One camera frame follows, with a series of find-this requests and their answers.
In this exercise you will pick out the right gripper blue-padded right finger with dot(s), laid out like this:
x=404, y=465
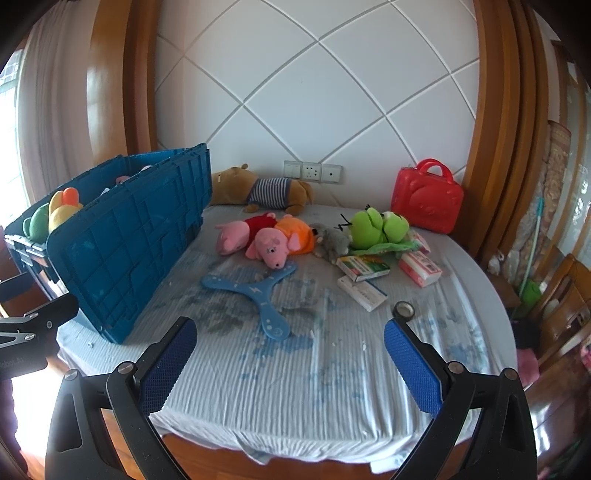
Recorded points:
x=503, y=442

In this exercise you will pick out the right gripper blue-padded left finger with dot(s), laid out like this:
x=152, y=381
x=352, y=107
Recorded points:
x=79, y=444

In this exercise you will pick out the black tape roll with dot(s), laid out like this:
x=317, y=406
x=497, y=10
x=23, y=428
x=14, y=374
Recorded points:
x=403, y=311

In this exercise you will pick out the pink white medicine box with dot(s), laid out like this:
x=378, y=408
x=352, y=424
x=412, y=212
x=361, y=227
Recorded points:
x=420, y=268

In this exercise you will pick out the white blue medicine box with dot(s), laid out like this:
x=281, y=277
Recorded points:
x=364, y=293

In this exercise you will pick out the pink pig plush red dress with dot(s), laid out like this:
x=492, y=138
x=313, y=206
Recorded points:
x=237, y=235

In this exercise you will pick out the green frog plush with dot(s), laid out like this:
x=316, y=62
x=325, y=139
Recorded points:
x=372, y=232

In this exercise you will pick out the grey plush toy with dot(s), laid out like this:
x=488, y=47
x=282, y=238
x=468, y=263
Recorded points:
x=330, y=243

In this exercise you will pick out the pink pig plush orange dress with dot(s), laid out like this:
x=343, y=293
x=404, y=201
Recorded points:
x=272, y=245

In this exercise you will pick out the blue plastic storage crate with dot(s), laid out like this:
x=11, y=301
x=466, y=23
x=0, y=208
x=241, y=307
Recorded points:
x=140, y=213

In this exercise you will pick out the wooden chair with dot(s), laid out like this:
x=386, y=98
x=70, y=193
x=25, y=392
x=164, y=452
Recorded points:
x=563, y=312

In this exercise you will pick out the yellow orange plush toy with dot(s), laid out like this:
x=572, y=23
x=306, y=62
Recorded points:
x=62, y=206

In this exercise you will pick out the small pink white box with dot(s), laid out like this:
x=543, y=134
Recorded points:
x=420, y=242

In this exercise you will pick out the green yellow medicine box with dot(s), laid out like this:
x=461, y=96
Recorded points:
x=363, y=268

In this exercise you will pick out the red plastic toy case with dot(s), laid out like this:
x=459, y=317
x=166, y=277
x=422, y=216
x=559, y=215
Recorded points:
x=428, y=196

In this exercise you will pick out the brown bear plush striped shirt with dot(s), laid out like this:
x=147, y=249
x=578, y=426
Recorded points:
x=239, y=186

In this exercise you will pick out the teal broom handle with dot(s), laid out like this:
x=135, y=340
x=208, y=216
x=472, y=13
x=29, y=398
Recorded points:
x=524, y=248

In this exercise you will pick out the white wall socket panel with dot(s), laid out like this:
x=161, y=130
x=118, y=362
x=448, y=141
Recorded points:
x=313, y=172

